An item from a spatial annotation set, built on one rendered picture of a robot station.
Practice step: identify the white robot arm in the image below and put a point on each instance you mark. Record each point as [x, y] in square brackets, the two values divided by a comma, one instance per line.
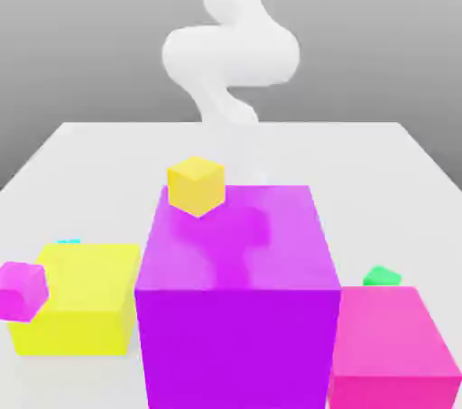
[231, 55]

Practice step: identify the small yellow cube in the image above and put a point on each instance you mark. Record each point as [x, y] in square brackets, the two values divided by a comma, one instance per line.
[195, 188]

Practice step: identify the small cyan cube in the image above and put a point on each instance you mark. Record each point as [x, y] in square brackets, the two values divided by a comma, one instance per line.
[68, 241]

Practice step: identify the small green cube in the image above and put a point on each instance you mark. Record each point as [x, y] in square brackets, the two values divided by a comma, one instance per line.
[380, 276]

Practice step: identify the small magenta cube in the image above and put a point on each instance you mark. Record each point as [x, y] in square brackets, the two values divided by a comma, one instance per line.
[21, 291]

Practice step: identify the large purple box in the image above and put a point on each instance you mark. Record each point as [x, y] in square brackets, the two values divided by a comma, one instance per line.
[238, 308]

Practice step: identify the large yellow box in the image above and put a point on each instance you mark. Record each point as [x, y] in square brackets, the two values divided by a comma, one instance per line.
[86, 300]

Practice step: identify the large pink box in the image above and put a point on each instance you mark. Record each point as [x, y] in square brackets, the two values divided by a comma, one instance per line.
[393, 347]

